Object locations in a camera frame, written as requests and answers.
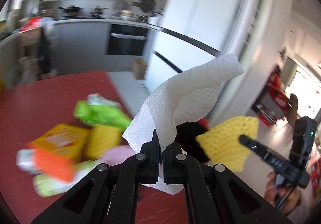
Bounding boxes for black plastic bag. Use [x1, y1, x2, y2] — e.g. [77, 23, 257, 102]
[37, 27, 52, 78]

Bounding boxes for red banner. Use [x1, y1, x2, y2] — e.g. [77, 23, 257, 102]
[256, 65, 290, 127]

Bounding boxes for person right hand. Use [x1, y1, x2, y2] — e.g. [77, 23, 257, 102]
[264, 172, 301, 214]

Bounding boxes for black built-in oven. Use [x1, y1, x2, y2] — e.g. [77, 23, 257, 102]
[106, 24, 148, 56]

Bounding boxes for grey kitchen counter cabinets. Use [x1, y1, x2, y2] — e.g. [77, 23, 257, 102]
[1, 17, 154, 88]

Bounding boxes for black frying pan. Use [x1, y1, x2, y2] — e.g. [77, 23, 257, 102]
[60, 5, 82, 15]

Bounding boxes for yellow foam fruit net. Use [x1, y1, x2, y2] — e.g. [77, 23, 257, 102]
[196, 116, 260, 172]

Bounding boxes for green plastic bottle white cap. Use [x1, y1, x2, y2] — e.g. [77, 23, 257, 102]
[33, 160, 100, 197]

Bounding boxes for green white milk carton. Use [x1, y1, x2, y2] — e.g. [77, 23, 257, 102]
[16, 149, 41, 175]

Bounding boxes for white refrigerator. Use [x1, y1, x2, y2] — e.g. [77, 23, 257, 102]
[145, 0, 241, 92]

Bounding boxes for orange yellow carton box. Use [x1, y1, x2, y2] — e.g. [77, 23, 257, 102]
[27, 123, 89, 183]

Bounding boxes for green plastic wrapper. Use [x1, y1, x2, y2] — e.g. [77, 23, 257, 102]
[73, 94, 131, 130]

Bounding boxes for cardboard box on floor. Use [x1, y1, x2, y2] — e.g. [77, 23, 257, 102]
[132, 58, 147, 80]

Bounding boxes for wooden crate shelf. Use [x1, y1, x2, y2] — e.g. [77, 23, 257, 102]
[18, 27, 41, 57]

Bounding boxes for white paper towel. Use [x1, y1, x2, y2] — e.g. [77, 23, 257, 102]
[122, 53, 244, 196]

